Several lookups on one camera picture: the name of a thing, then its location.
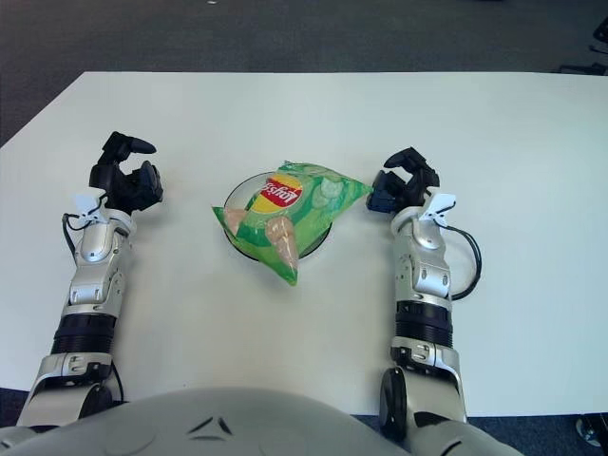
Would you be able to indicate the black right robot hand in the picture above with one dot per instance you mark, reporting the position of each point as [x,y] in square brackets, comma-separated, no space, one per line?
[413,190]

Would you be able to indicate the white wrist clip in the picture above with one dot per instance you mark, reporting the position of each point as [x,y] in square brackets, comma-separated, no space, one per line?
[437,209]
[90,204]

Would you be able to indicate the white plate with black rim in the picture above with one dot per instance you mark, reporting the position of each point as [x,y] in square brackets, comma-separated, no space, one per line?
[240,197]

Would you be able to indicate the grey robot torso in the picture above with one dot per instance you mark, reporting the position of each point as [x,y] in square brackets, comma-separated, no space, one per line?
[214,427]

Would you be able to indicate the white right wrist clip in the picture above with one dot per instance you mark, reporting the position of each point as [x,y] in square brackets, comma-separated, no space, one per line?
[437,209]

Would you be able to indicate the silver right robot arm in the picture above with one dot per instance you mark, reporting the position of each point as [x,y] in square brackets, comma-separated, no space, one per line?
[427,271]

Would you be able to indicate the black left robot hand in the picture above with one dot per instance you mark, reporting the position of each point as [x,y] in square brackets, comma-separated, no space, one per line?
[135,190]

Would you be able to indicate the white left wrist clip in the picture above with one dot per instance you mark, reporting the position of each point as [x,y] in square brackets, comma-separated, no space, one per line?
[90,204]

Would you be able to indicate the green chips snack bag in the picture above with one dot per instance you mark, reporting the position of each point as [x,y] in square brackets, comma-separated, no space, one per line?
[323,199]

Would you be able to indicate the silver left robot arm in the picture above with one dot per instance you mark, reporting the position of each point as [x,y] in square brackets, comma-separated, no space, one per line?
[95,247]

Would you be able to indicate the black chair base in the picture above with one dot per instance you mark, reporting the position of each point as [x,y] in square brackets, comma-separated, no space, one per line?
[596,45]

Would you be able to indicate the black chair caster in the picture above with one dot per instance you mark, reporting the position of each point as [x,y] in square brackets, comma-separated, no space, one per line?
[591,430]

